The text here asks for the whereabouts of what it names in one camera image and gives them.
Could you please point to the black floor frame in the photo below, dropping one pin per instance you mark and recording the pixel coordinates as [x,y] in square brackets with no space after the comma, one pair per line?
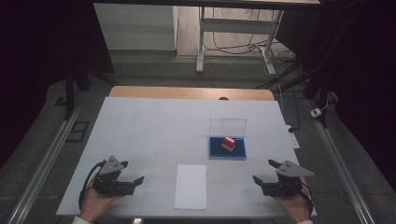
[77,131]

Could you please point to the white paper sheet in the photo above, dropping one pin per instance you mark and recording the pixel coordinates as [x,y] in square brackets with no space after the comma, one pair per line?
[190,186]

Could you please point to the white table cover board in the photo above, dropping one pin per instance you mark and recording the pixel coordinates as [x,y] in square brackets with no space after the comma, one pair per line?
[149,133]

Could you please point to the dark table grommet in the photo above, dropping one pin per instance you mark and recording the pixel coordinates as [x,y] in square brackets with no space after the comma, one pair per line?
[223,98]

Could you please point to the white desk frame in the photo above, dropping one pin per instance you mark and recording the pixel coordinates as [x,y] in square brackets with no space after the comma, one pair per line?
[236,26]

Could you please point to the blue ink pad box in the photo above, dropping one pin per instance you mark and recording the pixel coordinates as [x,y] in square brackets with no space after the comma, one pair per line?
[238,153]

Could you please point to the person's left hand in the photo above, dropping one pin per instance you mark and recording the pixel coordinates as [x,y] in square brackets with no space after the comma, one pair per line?
[93,205]

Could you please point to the white cabinet panel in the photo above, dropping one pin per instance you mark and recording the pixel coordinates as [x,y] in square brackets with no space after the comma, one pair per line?
[137,28]

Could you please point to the red and white stamp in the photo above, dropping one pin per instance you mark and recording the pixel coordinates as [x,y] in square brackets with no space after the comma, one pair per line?
[228,143]

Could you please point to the person's right hand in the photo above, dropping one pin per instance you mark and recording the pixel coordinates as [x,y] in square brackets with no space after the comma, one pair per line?
[295,207]

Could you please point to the black stand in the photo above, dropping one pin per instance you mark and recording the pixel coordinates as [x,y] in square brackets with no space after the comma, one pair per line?
[70,99]
[322,102]

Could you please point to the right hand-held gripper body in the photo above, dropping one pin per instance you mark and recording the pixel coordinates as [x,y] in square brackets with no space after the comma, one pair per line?
[281,186]

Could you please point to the white adapter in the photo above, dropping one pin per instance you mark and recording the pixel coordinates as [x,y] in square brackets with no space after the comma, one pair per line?
[316,112]

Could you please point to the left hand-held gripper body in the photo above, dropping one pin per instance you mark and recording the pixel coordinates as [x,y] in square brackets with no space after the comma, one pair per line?
[107,186]

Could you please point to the dark curtain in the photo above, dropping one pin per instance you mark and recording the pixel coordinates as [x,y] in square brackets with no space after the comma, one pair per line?
[367,77]
[31,62]

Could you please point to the metal floor rail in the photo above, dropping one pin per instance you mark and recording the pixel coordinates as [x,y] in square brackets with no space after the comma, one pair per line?
[342,174]
[40,174]

